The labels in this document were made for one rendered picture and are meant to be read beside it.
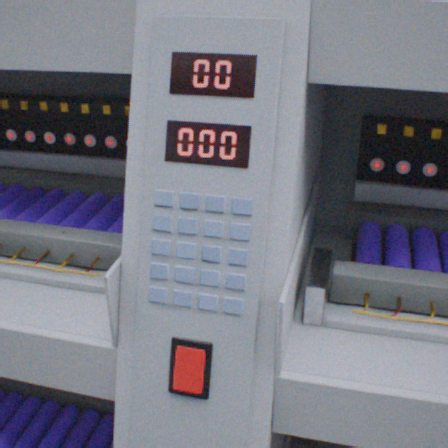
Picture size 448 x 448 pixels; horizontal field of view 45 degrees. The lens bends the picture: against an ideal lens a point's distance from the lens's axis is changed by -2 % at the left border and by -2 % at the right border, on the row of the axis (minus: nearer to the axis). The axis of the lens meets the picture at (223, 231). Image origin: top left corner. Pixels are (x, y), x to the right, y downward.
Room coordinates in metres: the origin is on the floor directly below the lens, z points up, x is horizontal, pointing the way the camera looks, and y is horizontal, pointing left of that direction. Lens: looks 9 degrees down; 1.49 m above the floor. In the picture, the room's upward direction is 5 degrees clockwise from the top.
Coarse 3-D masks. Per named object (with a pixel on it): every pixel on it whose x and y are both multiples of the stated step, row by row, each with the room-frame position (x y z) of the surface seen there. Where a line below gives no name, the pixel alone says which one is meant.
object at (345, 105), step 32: (96, 96) 0.53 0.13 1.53; (128, 96) 0.52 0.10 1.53; (352, 96) 0.48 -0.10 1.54; (384, 96) 0.47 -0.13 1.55; (416, 96) 0.47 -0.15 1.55; (352, 128) 0.48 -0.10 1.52; (352, 160) 0.48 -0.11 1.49; (320, 192) 0.48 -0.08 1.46; (352, 192) 0.48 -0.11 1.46; (320, 224) 0.48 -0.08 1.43
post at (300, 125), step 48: (144, 0) 0.31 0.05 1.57; (192, 0) 0.30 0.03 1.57; (240, 0) 0.30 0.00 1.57; (288, 0) 0.29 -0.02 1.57; (144, 48) 0.31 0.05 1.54; (288, 48) 0.29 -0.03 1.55; (144, 96) 0.31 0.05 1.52; (288, 96) 0.29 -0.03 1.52; (144, 144) 0.31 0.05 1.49; (288, 144) 0.29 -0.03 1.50; (288, 192) 0.29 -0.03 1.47; (288, 240) 0.29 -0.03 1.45
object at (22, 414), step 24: (0, 384) 0.50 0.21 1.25; (24, 384) 0.50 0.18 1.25; (0, 408) 0.47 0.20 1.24; (24, 408) 0.47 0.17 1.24; (48, 408) 0.47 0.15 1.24; (72, 408) 0.47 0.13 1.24; (96, 408) 0.48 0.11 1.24; (0, 432) 0.45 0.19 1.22; (24, 432) 0.45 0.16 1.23; (48, 432) 0.45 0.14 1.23; (72, 432) 0.45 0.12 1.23; (96, 432) 0.45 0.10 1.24
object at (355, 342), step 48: (384, 144) 0.43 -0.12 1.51; (432, 144) 0.42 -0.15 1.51; (384, 192) 0.44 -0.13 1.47; (432, 192) 0.43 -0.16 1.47; (336, 240) 0.43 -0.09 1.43; (384, 240) 0.43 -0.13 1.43; (432, 240) 0.39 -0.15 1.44; (288, 288) 0.28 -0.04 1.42; (336, 288) 0.35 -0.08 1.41; (384, 288) 0.34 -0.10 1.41; (432, 288) 0.33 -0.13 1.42; (288, 336) 0.31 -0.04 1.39; (336, 336) 0.32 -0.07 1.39; (384, 336) 0.32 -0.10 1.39; (432, 336) 0.31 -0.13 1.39; (288, 384) 0.29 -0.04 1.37; (336, 384) 0.28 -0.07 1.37; (384, 384) 0.28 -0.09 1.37; (432, 384) 0.28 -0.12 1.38; (288, 432) 0.30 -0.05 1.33; (336, 432) 0.29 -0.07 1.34; (384, 432) 0.28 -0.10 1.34; (432, 432) 0.27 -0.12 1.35
